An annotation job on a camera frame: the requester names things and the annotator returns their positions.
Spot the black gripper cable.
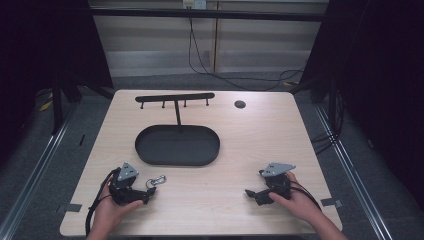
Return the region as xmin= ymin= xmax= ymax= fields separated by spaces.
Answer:
xmin=289 ymin=180 xmax=323 ymax=212
xmin=84 ymin=167 xmax=122 ymax=238

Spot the black metal stand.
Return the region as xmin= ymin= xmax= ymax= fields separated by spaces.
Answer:
xmin=50 ymin=74 xmax=66 ymax=136

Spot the black curtain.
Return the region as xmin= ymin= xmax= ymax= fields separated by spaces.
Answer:
xmin=293 ymin=0 xmax=424 ymax=211
xmin=0 ymin=0 xmax=115 ymax=168

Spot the person's left hand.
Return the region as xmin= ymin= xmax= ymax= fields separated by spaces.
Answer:
xmin=90 ymin=184 xmax=144 ymax=236

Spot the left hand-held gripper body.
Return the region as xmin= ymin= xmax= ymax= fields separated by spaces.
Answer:
xmin=108 ymin=162 xmax=149 ymax=206

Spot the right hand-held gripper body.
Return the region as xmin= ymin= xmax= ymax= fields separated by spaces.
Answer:
xmin=258 ymin=161 xmax=297 ymax=205

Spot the black horizontal frame bar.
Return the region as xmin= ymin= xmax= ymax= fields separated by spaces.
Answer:
xmin=87 ymin=7 xmax=331 ymax=23

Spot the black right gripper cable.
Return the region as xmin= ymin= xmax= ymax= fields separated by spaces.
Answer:
xmin=289 ymin=180 xmax=323 ymax=212

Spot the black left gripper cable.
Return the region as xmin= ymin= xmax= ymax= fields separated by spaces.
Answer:
xmin=84 ymin=167 xmax=122 ymax=238

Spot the black key rack with tray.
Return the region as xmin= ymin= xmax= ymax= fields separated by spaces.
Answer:
xmin=134 ymin=92 xmax=221 ymax=167

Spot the person's right hand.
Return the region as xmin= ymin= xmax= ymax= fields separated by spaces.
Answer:
xmin=267 ymin=170 xmax=322 ymax=225

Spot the silver keyring with carabiner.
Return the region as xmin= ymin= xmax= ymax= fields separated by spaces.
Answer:
xmin=145 ymin=174 xmax=167 ymax=190

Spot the metal floor rail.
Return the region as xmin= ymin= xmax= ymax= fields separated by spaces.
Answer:
xmin=314 ymin=105 xmax=396 ymax=240
xmin=0 ymin=109 xmax=76 ymax=240

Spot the white wall socket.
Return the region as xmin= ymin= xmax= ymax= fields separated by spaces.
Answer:
xmin=182 ymin=0 xmax=208 ymax=11

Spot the bundle of black cables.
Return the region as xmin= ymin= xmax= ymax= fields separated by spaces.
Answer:
xmin=310 ymin=89 xmax=346 ymax=156

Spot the grey tape strip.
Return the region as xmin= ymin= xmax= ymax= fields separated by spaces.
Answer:
xmin=55 ymin=202 xmax=83 ymax=215
xmin=320 ymin=197 xmax=344 ymax=209

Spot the long black wall cable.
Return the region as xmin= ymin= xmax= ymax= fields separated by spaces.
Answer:
xmin=187 ymin=16 xmax=307 ymax=93

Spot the yellow floor tape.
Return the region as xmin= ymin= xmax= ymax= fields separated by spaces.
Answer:
xmin=38 ymin=99 xmax=54 ymax=113

